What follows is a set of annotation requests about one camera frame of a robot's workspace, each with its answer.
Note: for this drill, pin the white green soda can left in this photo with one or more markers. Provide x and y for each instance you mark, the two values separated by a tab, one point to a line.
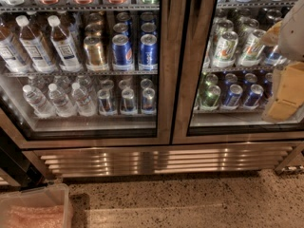
224	53

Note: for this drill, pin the gold soda can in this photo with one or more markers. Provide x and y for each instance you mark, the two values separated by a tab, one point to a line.
96	59

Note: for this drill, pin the water bottle right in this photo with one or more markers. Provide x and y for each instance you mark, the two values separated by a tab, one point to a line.
83	100

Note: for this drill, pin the blue pepsi can front right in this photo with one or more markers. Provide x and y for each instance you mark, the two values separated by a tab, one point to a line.
148	56

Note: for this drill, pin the blue pepsi can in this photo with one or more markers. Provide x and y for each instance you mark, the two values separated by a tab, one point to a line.
148	56
122	53

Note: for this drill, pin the blue can lower left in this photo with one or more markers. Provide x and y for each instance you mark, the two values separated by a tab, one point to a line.
232	97

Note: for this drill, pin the tea bottle white label right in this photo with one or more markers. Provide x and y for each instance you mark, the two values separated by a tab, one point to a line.
64	45

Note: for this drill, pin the white green soda can right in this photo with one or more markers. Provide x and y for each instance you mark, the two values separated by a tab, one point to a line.
252	49

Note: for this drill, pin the glass fridge door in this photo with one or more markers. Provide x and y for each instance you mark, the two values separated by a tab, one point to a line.
206	21
104	20

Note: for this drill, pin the blue can lower right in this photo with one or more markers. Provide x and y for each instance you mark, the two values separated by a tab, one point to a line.
253	95

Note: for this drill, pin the tea bottle white label left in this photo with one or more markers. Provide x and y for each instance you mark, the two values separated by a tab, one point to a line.
12	51

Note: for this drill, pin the water bottle left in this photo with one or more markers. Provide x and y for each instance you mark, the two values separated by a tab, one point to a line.
38	101

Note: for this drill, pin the red bull can middle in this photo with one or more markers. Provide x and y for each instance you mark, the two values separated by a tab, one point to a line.
128	102

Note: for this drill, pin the red bull can left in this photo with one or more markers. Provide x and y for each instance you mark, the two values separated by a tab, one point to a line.
106	103

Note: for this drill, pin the white green soda can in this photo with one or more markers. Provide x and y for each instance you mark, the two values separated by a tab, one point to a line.
224	53
252	49

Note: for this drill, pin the silver blue can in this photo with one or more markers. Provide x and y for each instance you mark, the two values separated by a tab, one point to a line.
273	56

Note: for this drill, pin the clear plastic storage bin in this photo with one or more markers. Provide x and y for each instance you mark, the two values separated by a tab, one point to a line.
44	207

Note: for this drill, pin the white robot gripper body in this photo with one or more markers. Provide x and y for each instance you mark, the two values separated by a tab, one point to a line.
294	35

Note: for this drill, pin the blue pepsi can front left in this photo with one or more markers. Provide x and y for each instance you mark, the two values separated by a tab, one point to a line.
122	53

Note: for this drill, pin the red bull can right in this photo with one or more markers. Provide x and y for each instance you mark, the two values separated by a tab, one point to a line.
148	101

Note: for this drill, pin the water bottle middle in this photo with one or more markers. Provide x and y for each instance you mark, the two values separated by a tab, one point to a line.
63	105

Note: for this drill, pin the tea bottle white label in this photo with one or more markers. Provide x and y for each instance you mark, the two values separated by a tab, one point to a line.
35	44
12	51
64	45

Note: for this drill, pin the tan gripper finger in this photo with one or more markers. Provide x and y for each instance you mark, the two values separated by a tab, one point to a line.
271	37

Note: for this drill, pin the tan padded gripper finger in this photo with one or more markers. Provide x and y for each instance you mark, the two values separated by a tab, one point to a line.
288	93

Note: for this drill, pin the green soda can lower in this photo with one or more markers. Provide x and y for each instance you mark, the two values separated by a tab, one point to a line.
210	98

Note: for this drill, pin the red bull can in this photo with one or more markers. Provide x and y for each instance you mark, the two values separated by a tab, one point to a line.
128	102
148	101
106	103

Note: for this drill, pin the tea bottle white label middle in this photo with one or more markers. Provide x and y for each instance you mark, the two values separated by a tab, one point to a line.
35	44

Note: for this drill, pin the water bottle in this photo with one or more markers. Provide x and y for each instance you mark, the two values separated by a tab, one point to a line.
38	101
83	100
63	105

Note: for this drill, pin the steel fridge bottom grille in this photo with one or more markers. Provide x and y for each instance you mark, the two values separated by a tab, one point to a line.
96	162

